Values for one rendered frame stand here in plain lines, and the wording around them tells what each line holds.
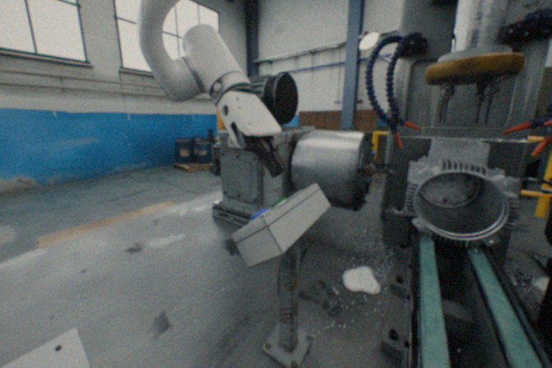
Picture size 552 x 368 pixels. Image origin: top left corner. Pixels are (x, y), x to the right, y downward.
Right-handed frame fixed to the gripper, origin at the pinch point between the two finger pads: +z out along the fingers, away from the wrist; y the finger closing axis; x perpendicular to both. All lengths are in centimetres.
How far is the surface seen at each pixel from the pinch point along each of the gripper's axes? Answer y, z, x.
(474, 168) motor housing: 26.6, 21.1, -24.4
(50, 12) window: 93, -469, 300
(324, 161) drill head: 24.6, 3.0, 1.7
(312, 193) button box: -0.1, 7.9, -3.6
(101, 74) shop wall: 152, -394, 352
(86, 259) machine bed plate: -17, -8, 62
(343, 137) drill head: 30.2, 0.1, -5.1
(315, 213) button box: -2.6, 10.8, -3.5
